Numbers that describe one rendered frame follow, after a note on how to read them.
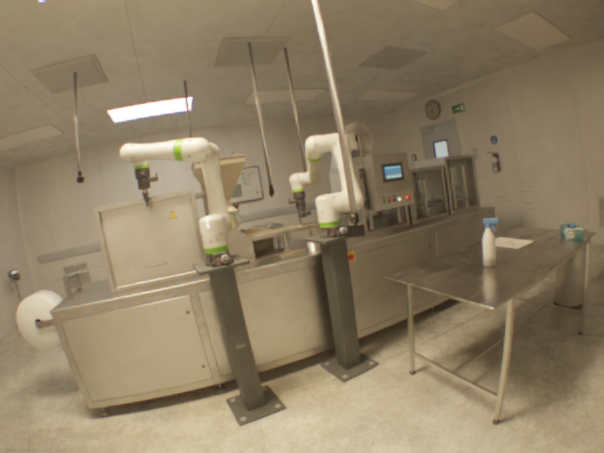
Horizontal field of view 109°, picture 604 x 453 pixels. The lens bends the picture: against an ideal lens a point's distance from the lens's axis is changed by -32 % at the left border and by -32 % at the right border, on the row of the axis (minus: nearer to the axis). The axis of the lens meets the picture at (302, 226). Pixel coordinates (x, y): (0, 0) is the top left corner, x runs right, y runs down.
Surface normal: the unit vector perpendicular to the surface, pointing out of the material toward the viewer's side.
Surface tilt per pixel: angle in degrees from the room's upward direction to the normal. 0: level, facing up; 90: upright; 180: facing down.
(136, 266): 90
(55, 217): 90
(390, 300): 90
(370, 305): 90
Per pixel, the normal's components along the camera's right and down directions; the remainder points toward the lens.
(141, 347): 0.37, 0.04
